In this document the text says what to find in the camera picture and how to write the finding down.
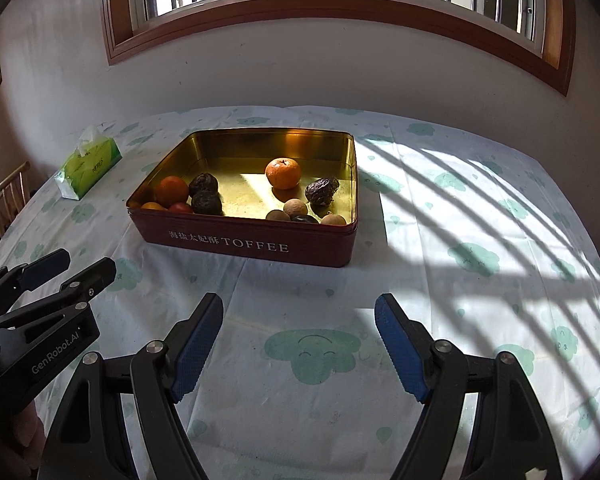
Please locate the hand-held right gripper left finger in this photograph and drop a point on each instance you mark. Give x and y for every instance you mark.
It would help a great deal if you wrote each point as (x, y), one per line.
(195, 355)

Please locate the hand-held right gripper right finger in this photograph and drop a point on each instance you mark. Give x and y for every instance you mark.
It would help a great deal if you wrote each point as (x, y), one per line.
(400, 355)

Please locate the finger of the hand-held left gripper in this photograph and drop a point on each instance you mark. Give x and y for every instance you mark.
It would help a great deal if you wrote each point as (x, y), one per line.
(45, 267)
(92, 277)

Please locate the orange mandarin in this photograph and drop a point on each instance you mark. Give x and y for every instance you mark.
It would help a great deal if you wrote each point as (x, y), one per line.
(152, 206)
(171, 190)
(283, 173)

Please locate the red tomato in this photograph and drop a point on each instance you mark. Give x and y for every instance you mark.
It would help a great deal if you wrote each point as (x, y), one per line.
(180, 208)

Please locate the red gold metal tin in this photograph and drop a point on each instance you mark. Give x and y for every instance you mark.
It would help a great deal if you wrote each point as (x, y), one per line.
(260, 247)

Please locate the wrinkled dark passion fruit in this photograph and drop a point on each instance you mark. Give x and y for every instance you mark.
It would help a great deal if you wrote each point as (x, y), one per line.
(203, 182)
(206, 204)

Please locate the brown longan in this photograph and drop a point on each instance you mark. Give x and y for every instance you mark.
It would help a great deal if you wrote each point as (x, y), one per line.
(333, 219)

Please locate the brown kiwi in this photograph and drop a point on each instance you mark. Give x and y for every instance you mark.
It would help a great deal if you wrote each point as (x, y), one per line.
(277, 216)
(296, 208)

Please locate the glossy black water chestnut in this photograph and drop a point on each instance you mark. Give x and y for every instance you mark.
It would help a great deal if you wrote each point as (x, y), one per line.
(305, 219)

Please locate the person's left hand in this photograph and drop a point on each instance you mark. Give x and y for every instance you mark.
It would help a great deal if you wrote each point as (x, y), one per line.
(27, 430)

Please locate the wooden chair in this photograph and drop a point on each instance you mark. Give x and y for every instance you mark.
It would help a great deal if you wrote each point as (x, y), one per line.
(10, 185)

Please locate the green tissue box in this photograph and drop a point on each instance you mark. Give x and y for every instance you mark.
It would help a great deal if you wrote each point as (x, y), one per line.
(87, 165)

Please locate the white cloud print tablecloth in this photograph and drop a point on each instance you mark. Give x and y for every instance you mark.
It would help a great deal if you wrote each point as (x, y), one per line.
(455, 210)

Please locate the wooden framed window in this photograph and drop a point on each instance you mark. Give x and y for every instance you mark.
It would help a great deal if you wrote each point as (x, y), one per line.
(330, 5)

